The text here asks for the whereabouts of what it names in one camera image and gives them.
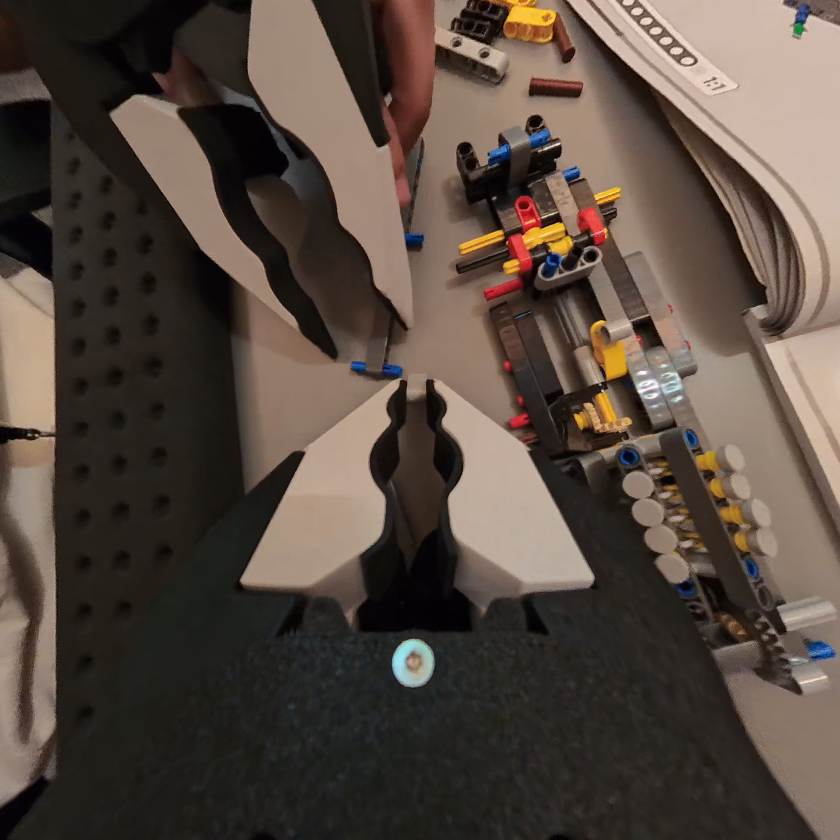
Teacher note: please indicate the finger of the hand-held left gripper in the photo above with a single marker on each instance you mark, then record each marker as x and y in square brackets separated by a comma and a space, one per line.
[164, 144]
[308, 79]

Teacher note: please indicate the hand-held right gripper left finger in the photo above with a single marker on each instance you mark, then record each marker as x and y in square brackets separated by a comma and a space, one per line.
[321, 518]

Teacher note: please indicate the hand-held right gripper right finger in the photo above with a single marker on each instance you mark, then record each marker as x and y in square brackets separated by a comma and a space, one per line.
[518, 518]

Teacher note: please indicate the small light grey lego piece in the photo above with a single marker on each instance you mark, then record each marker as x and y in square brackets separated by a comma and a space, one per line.
[417, 387]

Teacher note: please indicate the long dark grey lego beam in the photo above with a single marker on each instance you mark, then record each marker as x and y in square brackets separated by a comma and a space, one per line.
[379, 354]

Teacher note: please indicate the partly built lego chassis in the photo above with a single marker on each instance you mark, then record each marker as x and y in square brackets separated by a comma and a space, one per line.
[544, 367]

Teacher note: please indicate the light grey lego beam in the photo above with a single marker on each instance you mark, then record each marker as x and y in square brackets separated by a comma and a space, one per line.
[469, 54]

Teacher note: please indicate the black lego connector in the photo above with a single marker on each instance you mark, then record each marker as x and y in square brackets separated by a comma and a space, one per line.
[476, 23]

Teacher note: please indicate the yellow lego connector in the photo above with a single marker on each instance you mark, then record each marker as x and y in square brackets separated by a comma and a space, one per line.
[528, 23]

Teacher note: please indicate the brown lego pin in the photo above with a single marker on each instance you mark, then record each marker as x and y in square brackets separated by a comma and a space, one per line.
[565, 43]
[556, 87]

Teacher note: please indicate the person's left hand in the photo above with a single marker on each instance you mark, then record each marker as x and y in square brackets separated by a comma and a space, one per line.
[410, 65]

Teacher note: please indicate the black dimpled mat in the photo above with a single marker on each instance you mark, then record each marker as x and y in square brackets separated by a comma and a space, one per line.
[118, 394]

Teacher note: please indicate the open instruction booklet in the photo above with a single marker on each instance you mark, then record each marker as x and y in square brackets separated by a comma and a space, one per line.
[754, 164]

